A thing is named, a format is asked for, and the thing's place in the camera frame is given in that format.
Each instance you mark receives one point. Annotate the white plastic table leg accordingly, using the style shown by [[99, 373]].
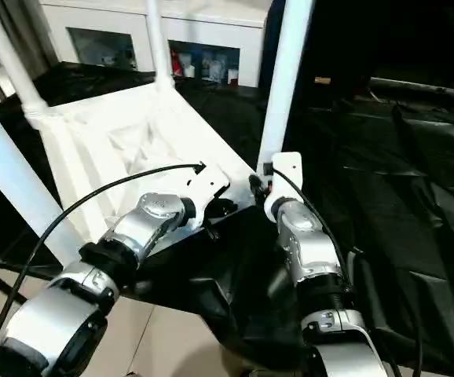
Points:
[[15, 181], [158, 39], [286, 78], [11, 63]]

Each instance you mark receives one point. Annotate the white table top frame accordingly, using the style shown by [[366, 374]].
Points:
[[117, 141]]

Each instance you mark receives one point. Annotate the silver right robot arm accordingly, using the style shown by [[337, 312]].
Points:
[[313, 259]]

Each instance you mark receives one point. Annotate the small yellow label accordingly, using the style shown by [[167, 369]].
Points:
[[322, 80]]

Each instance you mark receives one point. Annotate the black work mat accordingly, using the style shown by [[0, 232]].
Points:
[[400, 188]]

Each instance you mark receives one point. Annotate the white glass-door cabinet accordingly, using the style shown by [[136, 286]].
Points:
[[211, 23]]

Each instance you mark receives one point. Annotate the black metal rail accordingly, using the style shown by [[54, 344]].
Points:
[[423, 85]]

